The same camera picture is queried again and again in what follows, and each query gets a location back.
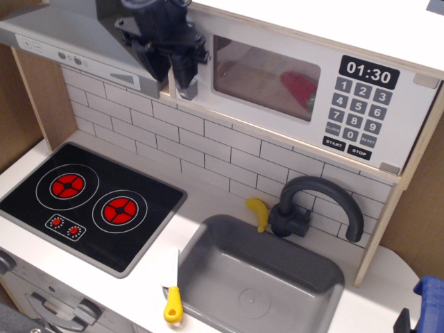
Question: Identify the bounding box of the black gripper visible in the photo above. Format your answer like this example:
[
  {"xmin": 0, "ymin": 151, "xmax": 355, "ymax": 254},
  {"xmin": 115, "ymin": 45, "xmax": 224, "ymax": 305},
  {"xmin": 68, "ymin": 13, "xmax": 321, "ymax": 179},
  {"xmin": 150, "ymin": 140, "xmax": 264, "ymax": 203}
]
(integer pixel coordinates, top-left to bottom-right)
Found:
[{"xmin": 114, "ymin": 0, "xmax": 210, "ymax": 89}]

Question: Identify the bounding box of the white toy microwave door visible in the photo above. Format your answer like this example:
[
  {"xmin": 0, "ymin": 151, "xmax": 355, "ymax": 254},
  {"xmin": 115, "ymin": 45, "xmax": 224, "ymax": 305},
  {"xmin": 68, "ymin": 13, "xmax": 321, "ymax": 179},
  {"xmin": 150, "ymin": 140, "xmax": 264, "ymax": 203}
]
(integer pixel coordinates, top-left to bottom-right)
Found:
[{"xmin": 187, "ymin": 1, "xmax": 441, "ymax": 175}]

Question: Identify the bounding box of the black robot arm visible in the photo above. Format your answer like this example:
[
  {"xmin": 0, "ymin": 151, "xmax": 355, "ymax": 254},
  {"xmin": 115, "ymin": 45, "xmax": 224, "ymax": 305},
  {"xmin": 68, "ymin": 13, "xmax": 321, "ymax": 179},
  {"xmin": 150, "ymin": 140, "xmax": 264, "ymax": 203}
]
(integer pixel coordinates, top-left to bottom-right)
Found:
[{"xmin": 114, "ymin": 0, "xmax": 210, "ymax": 89}]

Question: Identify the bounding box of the wooden microwave cabinet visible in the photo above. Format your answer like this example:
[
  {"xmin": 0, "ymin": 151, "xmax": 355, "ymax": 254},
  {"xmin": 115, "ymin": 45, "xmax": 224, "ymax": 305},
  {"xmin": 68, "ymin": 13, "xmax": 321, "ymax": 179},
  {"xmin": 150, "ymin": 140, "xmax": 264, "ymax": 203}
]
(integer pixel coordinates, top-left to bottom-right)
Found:
[{"xmin": 178, "ymin": 1, "xmax": 443, "ymax": 285}]

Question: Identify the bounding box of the grey range hood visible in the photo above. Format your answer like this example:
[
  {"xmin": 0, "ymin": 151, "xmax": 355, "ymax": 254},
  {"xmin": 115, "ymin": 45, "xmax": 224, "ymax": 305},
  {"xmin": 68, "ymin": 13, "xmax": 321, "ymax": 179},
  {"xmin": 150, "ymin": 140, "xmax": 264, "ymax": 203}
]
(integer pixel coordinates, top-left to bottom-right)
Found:
[{"xmin": 1, "ymin": 1, "xmax": 168, "ymax": 99}]

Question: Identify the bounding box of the red toy pepper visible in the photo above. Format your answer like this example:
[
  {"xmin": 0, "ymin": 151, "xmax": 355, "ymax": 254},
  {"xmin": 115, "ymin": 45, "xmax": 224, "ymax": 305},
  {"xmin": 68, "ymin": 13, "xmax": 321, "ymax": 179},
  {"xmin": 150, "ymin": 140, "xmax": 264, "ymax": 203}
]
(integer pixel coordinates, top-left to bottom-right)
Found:
[{"xmin": 280, "ymin": 71, "xmax": 318, "ymax": 112}]

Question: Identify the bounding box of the black toy stove top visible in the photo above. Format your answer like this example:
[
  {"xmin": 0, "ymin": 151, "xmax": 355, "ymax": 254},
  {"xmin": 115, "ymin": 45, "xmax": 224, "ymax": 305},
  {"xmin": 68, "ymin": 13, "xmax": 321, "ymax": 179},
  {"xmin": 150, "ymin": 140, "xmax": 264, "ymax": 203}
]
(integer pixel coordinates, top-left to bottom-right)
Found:
[{"xmin": 1, "ymin": 143, "xmax": 187, "ymax": 278}]

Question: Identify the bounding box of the yellow toy banana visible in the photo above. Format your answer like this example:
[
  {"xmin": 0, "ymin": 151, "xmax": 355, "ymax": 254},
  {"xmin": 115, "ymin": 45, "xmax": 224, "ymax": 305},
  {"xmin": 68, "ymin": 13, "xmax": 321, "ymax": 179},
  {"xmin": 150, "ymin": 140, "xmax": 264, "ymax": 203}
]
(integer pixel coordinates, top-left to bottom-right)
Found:
[{"xmin": 246, "ymin": 198, "xmax": 268, "ymax": 233}]

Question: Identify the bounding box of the dark grey faucet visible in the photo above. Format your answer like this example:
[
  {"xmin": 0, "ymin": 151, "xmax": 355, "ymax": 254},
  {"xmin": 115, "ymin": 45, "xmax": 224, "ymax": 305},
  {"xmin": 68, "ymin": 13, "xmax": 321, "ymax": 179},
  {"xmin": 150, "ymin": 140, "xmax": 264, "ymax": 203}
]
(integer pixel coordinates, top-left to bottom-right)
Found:
[{"xmin": 268, "ymin": 176, "xmax": 364, "ymax": 243}]

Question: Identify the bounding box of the grey plastic sink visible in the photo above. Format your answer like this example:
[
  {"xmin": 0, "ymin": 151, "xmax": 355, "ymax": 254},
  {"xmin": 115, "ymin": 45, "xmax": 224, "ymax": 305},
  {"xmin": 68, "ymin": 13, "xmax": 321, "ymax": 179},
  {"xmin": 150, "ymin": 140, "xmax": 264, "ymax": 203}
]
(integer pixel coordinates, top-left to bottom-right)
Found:
[{"xmin": 178, "ymin": 215, "xmax": 345, "ymax": 332}]

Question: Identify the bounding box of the grey oven knob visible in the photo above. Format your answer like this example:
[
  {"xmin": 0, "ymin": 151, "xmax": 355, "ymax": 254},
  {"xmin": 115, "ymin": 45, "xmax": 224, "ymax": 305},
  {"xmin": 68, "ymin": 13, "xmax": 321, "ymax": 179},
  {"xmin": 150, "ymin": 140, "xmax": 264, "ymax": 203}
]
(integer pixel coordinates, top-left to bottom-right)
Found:
[{"xmin": 0, "ymin": 250, "xmax": 17, "ymax": 275}]

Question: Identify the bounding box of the black clamp part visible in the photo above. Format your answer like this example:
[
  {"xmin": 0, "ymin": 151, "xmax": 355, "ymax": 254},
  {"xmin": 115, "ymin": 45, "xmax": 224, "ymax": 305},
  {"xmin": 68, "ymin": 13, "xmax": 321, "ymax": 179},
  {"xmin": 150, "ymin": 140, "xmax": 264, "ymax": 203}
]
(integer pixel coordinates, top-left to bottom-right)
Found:
[{"xmin": 393, "ymin": 308, "xmax": 411, "ymax": 333}]

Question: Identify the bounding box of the blue plastic object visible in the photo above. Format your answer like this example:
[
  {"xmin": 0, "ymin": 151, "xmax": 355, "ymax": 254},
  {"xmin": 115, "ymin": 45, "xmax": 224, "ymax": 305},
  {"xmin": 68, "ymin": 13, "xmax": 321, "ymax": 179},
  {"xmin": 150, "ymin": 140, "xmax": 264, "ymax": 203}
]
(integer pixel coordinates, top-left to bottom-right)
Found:
[{"xmin": 413, "ymin": 275, "xmax": 443, "ymax": 333}]

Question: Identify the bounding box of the yellow handled toy knife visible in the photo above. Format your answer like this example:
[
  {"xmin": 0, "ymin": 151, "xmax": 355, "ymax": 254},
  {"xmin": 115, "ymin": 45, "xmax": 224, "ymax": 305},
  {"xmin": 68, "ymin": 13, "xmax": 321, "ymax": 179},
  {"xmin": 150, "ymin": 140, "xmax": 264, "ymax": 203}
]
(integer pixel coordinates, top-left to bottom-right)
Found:
[{"xmin": 161, "ymin": 248, "xmax": 184, "ymax": 324}]

